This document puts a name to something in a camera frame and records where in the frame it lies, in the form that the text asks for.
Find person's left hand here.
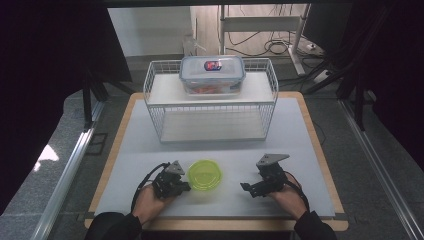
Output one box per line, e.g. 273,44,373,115
132,184,178,225

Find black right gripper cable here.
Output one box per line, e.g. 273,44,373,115
282,170,312,214

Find black floor cables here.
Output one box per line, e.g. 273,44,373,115
228,30,323,58

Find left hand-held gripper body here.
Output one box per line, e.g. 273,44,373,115
151,160,188,200

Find yellow-green bowl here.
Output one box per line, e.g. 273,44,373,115
187,159,224,192

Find white metal desk frame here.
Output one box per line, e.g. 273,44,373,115
218,3,313,77

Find aluminium rail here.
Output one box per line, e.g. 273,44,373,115
30,99,105,240
337,99,424,240

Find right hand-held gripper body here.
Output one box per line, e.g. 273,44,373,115
255,153,290,198

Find person's right hand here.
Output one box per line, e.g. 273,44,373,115
267,172,308,221

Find clear box with blue-rimmed lid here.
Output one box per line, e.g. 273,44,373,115
178,54,247,97

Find white power strip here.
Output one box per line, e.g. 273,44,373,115
312,69,332,85

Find white wire shelf rack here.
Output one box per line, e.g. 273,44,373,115
143,57,280,144

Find black metal stand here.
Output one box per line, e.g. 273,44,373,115
82,69,110,124

